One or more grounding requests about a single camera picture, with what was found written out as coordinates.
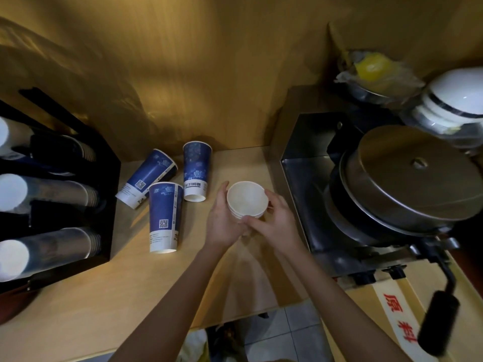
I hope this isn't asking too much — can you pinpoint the person's right hand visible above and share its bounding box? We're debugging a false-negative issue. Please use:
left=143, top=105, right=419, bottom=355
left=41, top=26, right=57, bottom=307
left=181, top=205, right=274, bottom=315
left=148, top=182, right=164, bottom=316
left=241, top=189, right=303, bottom=257

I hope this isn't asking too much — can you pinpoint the person's left hand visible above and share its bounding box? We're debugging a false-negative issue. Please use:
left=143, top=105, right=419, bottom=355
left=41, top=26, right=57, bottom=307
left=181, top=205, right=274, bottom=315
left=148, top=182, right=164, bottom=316
left=206, top=181, right=250, bottom=250

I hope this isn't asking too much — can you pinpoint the stack of white paper cups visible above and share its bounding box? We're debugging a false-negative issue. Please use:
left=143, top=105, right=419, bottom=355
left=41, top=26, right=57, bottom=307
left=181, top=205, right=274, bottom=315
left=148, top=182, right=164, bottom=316
left=226, top=180, right=269, bottom=223

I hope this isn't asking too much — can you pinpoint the person's right forearm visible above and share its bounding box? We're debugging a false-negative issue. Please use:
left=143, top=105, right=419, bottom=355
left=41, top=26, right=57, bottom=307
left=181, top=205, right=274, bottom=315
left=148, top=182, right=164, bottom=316
left=269, top=240, right=440, bottom=362

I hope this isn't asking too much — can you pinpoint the person's left forearm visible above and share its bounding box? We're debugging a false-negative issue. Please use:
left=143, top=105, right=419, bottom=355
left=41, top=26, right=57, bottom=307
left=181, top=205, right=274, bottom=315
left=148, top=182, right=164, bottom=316
left=107, top=242, right=243, bottom=362

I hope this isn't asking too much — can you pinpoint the blue patterned paper cup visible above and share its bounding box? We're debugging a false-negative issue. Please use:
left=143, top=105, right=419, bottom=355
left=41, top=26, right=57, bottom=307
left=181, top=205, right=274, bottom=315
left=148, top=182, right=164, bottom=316
left=115, top=148, right=178, bottom=211
left=148, top=181, right=185, bottom=254
left=183, top=141, right=212, bottom=203

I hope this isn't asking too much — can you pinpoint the black cup dispenser rack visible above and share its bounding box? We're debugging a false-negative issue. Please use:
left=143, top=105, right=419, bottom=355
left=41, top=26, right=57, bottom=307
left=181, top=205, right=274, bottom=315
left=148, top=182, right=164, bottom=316
left=0, top=86, right=122, bottom=295

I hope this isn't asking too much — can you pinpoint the white plastic bag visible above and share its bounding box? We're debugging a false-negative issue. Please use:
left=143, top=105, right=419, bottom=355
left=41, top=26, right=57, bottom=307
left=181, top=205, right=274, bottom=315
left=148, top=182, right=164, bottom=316
left=180, top=328, right=209, bottom=362

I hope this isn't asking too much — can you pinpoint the round steel waffle maker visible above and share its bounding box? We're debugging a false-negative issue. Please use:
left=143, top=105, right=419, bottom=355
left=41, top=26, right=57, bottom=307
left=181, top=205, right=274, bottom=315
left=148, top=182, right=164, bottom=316
left=324, top=123, right=483, bottom=358

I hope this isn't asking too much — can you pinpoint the row of stacked paper cups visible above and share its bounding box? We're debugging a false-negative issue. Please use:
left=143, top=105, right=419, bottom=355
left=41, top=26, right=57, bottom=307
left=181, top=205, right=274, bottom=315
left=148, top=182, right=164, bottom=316
left=0, top=173, right=101, bottom=216
left=0, top=117, right=96, bottom=163
left=0, top=226, right=103, bottom=283

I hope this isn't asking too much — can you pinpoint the clear bag with yellow contents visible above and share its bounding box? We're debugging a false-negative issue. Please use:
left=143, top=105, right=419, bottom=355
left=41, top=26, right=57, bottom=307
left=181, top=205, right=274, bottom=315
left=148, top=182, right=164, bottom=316
left=334, top=49, right=426, bottom=99

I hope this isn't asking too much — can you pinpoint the yellow utensil handle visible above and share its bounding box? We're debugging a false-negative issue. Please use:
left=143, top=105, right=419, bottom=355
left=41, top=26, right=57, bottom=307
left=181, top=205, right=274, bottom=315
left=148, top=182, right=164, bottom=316
left=328, top=22, right=356, bottom=72

